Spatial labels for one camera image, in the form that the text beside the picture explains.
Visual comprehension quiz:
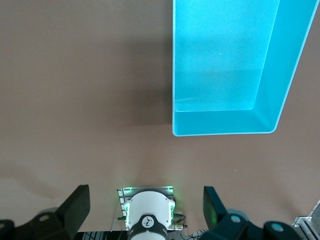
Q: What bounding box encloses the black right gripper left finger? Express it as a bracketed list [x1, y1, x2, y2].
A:
[0, 184, 91, 240]

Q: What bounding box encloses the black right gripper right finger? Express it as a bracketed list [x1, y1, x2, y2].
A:
[199, 185, 305, 240]

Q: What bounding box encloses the blue plastic box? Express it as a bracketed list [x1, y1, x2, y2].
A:
[171, 0, 320, 137]

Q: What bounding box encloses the thin grey cable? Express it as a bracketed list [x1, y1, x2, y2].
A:
[110, 216, 126, 233]

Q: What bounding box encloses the aluminium frame profile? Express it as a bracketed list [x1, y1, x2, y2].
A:
[294, 199, 320, 228]

